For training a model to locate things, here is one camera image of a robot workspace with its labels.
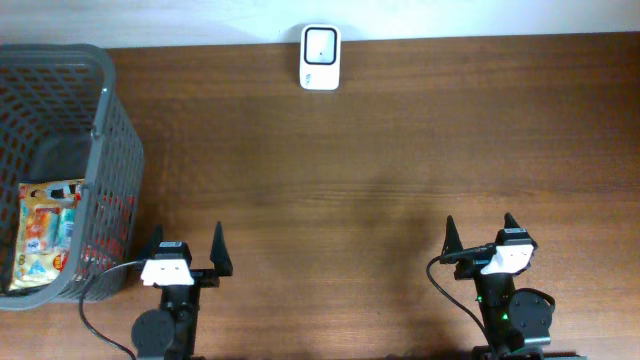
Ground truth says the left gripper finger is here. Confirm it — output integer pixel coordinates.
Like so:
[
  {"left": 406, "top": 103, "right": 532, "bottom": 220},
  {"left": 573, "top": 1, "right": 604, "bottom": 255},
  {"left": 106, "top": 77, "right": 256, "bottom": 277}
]
[
  {"left": 136, "top": 225, "right": 164, "bottom": 261},
  {"left": 210, "top": 221, "right": 233, "bottom": 277}
]

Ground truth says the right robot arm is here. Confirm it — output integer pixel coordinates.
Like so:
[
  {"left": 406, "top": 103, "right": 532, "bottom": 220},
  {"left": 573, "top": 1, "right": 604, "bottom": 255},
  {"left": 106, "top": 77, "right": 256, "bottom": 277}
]
[{"left": 439, "top": 213, "right": 555, "bottom": 359}]

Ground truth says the right black camera cable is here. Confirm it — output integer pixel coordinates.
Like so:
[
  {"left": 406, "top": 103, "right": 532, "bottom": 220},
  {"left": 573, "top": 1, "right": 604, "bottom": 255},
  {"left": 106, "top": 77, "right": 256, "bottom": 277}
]
[{"left": 425, "top": 243, "right": 497, "bottom": 351}]

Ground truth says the white barcode scanner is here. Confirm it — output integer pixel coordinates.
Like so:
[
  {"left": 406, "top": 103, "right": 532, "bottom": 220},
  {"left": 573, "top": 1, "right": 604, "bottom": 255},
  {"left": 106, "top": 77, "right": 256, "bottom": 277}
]
[{"left": 299, "top": 24, "right": 342, "bottom": 91}]

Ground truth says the grey plastic mesh basket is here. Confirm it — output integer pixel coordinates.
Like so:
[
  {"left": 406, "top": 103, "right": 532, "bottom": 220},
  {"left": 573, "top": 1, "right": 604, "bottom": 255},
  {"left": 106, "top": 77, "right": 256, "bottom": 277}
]
[{"left": 1, "top": 44, "right": 145, "bottom": 311}]

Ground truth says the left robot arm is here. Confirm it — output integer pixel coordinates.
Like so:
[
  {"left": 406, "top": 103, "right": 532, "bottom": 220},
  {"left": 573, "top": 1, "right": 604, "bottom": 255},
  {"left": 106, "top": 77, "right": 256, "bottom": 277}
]
[{"left": 131, "top": 223, "right": 233, "bottom": 360}]

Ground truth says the black camera cable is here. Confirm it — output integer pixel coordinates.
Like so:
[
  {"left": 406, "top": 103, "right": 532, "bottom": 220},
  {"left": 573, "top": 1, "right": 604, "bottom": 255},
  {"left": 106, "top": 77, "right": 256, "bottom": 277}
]
[
  {"left": 78, "top": 259, "right": 147, "bottom": 360},
  {"left": 425, "top": 243, "right": 497, "bottom": 351}
]

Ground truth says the yellow wet wipes pack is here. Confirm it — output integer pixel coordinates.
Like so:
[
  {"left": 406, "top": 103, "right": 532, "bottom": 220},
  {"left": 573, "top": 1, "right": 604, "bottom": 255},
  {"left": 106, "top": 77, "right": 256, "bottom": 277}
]
[{"left": 9, "top": 179, "right": 84, "bottom": 293}]

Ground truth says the left black camera cable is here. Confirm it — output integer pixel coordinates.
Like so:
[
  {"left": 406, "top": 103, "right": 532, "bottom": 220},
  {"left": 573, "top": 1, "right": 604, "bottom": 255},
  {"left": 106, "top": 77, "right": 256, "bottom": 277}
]
[{"left": 78, "top": 259, "right": 147, "bottom": 360}]

